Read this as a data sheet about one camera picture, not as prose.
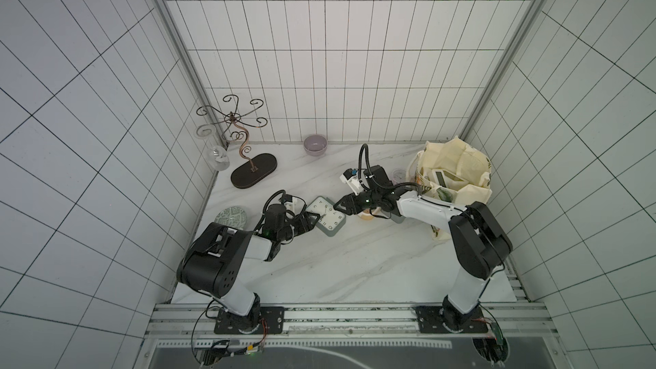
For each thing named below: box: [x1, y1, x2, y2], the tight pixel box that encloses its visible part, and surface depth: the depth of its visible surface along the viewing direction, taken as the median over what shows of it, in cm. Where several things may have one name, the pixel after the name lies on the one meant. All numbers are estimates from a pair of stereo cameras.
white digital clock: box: [432, 169, 469, 191], surface depth 91 cm
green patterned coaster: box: [214, 205, 247, 230], surface depth 94 cm
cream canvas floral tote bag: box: [406, 136, 492, 241], surface depth 89 cm
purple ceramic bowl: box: [303, 134, 328, 157], surface depth 116 cm
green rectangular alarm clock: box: [305, 195, 347, 238], surface depth 94 cm
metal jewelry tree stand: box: [195, 93, 278, 189], surface depth 97 cm
